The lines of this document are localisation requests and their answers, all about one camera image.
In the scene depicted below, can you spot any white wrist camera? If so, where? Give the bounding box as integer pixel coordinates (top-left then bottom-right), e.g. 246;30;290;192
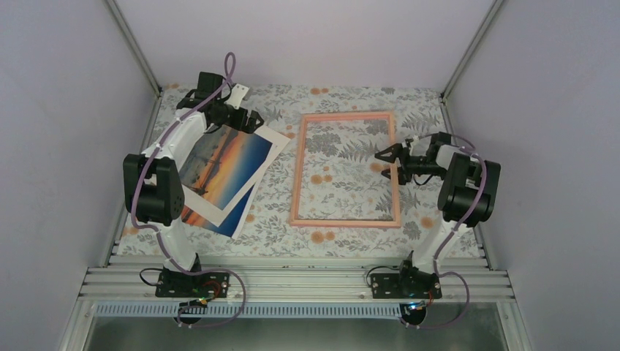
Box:
405;132;452;165
225;83;250;110

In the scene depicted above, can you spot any aluminium rail platform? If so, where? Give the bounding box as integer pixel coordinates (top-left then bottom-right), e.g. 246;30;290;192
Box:
61;254;531;350

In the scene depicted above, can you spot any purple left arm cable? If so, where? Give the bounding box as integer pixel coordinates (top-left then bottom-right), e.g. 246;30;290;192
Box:
129;51;248;331

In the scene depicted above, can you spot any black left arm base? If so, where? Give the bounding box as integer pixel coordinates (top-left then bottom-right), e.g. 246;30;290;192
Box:
155;270;230;299

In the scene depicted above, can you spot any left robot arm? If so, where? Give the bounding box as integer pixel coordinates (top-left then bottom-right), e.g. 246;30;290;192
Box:
122;72;264;296

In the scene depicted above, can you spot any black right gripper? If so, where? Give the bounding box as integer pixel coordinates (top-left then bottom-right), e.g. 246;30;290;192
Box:
376;143;446;185

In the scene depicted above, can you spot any white mat board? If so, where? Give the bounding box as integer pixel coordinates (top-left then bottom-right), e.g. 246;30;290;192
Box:
179;126;290;227

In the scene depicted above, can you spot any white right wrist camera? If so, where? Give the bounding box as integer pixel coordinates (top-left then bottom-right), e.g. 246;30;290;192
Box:
405;132;452;165

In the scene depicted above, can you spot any pink wooden picture frame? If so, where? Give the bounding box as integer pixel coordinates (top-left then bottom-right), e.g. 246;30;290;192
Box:
289;111;402;229

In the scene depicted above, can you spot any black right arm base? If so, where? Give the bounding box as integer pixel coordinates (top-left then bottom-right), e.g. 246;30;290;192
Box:
369;270;442;300

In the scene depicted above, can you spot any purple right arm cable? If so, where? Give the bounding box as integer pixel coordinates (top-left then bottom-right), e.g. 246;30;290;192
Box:
400;133;488;331

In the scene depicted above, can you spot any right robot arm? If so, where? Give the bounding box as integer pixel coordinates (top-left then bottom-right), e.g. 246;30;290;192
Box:
374;132;502;273

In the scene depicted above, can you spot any floral patterned table cloth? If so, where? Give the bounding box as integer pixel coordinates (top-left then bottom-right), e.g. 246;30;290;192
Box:
116;83;481;260

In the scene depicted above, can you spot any grey slotted cable duct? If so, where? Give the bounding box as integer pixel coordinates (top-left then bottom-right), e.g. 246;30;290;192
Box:
94;301;422;320

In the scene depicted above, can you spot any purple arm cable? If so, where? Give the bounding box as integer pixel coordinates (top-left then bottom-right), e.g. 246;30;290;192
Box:
129;51;248;331
400;133;488;331

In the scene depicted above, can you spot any sunset landscape photo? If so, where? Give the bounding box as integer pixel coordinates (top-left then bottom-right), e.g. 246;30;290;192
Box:
179;127;273;238

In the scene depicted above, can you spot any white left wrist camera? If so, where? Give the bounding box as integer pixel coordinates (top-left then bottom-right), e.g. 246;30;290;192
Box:
225;83;250;110

